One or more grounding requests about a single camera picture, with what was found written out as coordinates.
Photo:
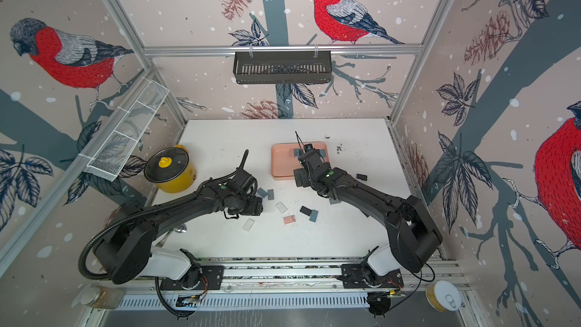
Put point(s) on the pink eraser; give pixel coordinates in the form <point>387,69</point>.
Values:
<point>289,219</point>

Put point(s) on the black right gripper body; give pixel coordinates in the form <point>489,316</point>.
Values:
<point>306,179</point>

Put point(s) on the yellow tape roll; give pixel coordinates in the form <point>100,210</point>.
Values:
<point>443,296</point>

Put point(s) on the glass jar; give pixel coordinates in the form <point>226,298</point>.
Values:
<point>100,297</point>

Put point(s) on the grey-blue eraser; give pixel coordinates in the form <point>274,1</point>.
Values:
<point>270,194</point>

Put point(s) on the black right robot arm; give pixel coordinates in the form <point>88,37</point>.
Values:
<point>412,232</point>

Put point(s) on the white wire mesh shelf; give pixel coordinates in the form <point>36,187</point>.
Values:
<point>129,124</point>

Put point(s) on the pink plastic storage tray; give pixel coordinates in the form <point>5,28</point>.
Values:
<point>283,162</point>

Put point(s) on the yellow electric cooking pot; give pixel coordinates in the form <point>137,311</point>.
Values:
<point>171,170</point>

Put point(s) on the black eraser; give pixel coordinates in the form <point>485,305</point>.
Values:
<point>306,211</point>
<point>361,177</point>

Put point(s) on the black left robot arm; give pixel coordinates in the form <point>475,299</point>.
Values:
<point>121,251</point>

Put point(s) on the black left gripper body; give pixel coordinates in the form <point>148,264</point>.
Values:
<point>248,206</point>

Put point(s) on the black hanging wire basket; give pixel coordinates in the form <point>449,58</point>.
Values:
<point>282,67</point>

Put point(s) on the white eraser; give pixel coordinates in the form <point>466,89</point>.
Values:
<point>281,207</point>
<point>248,225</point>

